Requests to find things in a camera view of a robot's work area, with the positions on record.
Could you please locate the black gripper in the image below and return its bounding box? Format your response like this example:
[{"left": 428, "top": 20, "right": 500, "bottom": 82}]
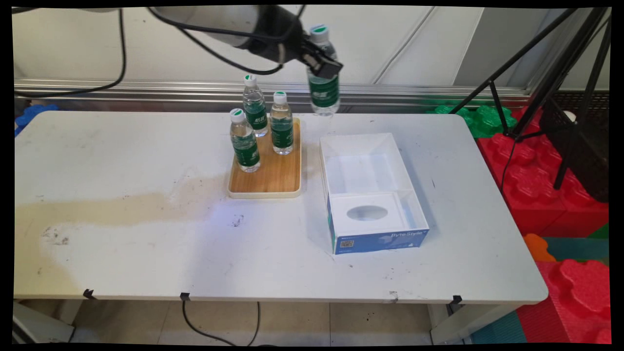
[{"left": 239, "top": 6, "right": 344, "bottom": 78}]

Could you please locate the water bottle green label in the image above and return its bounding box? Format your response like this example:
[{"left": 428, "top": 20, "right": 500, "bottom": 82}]
[
  {"left": 270, "top": 91, "right": 294, "bottom": 156},
  {"left": 242, "top": 74, "right": 269, "bottom": 137},
  {"left": 230, "top": 108, "right": 261, "bottom": 173},
  {"left": 306, "top": 24, "right": 341, "bottom": 117}
]

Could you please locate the white open cardboard box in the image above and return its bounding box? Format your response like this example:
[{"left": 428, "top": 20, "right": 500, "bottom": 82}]
[{"left": 319, "top": 133, "right": 430, "bottom": 255}]

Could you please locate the wooden tray cream rim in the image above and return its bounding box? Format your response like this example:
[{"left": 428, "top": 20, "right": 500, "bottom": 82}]
[{"left": 228, "top": 117, "right": 303, "bottom": 199}]

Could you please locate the green foam block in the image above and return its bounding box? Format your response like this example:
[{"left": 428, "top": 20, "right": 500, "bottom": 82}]
[{"left": 423, "top": 99, "right": 518, "bottom": 139}]

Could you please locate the black tripod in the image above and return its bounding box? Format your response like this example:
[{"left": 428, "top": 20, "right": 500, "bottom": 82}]
[{"left": 448, "top": 7, "right": 613, "bottom": 191}]

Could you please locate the large red foam block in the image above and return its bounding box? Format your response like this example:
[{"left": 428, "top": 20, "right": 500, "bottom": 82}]
[{"left": 477, "top": 106, "right": 610, "bottom": 238}]

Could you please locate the black mesh panel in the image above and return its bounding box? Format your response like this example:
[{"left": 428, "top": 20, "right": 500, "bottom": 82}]
[{"left": 539, "top": 92, "right": 610, "bottom": 203}]

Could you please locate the orange foam block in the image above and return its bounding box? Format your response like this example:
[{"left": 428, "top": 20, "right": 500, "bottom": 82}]
[{"left": 524, "top": 233, "right": 557, "bottom": 263}]

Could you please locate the blue foam block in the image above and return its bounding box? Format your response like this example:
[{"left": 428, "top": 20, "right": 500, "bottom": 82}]
[{"left": 15, "top": 103, "right": 59, "bottom": 137}]

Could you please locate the white table leg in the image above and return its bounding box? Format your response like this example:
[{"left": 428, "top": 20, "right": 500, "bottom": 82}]
[
  {"left": 428, "top": 304, "right": 504, "bottom": 345},
  {"left": 12, "top": 300, "right": 77, "bottom": 345}
]

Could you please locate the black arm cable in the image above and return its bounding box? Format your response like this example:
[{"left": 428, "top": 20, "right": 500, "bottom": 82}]
[{"left": 145, "top": 6, "right": 308, "bottom": 77}]

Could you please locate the silver metal rail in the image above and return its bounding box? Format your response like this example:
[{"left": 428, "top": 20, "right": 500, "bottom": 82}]
[{"left": 15, "top": 79, "right": 534, "bottom": 114}]

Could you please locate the black hanging cable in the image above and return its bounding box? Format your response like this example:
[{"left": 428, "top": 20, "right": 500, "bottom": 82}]
[{"left": 12, "top": 7, "right": 128, "bottom": 98}]

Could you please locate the black floor cable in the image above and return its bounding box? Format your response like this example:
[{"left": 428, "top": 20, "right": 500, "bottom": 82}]
[{"left": 181, "top": 300, "right": 262, "bottom": 347}]

